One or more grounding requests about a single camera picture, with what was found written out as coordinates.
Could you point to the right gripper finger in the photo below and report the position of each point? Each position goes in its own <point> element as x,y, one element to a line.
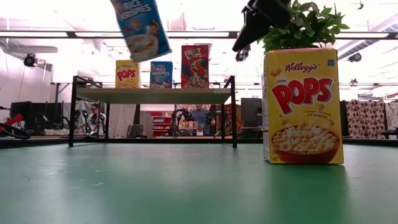
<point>253,28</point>

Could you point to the red Froot Loops cereal box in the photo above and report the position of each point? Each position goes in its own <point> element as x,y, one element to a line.
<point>195,67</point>

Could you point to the yellow Corn Pops cereal box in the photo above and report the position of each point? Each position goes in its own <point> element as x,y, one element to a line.
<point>128,74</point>
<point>303,109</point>

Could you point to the blue Rice Krispies cereal box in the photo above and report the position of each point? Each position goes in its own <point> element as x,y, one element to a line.
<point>161,74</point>
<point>143,28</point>

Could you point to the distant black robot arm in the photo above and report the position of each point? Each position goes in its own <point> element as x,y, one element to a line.
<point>214,116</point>
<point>178,119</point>

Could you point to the green potted plant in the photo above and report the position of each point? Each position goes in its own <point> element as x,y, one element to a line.
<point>311,31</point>

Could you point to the black rectangular cabinet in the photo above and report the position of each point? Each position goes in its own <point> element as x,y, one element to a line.
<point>250,112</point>

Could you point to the orange patterned partition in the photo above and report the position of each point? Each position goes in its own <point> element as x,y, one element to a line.
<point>228,119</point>

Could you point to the person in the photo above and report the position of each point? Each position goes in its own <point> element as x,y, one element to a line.
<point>93,119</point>
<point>200,118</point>

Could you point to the red storage rack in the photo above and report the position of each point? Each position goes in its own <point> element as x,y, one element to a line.
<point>161,124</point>

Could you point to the white board panel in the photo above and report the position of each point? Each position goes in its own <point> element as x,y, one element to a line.
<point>122,118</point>

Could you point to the green table mat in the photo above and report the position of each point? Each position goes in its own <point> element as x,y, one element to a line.
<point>186,193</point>

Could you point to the black overhead crossbar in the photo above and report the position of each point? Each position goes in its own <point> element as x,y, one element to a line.
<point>71,34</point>

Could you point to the black monitor desk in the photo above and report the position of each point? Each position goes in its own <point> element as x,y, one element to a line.
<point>31,115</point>

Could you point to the black hanging ceiling camera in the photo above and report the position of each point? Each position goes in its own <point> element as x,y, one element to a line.
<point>355,57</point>
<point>30,60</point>
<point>242,56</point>

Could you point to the green shelf black frame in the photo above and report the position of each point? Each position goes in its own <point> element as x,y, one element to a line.
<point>155,96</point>

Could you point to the black pedestal stand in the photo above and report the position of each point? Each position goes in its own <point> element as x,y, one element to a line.
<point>136,130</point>

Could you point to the black table frame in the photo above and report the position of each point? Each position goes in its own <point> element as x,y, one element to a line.
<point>367,141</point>

